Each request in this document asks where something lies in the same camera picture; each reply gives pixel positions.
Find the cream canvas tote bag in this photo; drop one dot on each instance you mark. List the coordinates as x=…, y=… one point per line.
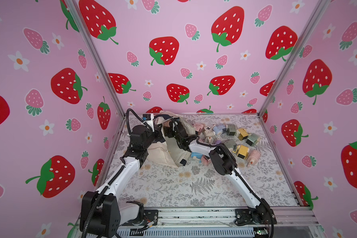
x=166, y=151

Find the blue pink pencil sharpener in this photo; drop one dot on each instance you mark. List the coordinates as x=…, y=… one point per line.
x=195, y=155

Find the yellow pencil sharpener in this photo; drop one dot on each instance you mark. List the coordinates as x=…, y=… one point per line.
x=242, y=151
x=242, y=134

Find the light blue pencil sharpener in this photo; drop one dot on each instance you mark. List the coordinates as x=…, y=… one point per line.
x=219, y=129

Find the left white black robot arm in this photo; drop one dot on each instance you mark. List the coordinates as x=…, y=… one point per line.
x=101, y=214

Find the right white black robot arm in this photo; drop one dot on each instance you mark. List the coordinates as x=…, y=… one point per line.
x=225, y=164

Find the grey green pencil sharpener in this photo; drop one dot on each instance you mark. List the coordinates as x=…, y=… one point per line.
x=231, y=130

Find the cream white pencil sharpener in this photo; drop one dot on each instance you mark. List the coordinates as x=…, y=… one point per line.
x=209, y=132

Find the pink round pencil sharpener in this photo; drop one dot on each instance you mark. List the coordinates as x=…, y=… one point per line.
x=253, y=158

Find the mint green pencil sharpener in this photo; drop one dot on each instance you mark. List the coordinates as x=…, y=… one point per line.
x=253, y=139

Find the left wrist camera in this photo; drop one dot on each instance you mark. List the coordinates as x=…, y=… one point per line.
x=145, y=126

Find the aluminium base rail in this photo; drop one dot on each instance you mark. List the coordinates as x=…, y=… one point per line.
x=224, y=222

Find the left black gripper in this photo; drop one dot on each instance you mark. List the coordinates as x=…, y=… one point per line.
x=156, y=133

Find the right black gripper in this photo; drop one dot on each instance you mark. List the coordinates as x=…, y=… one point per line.
x=175, y=131

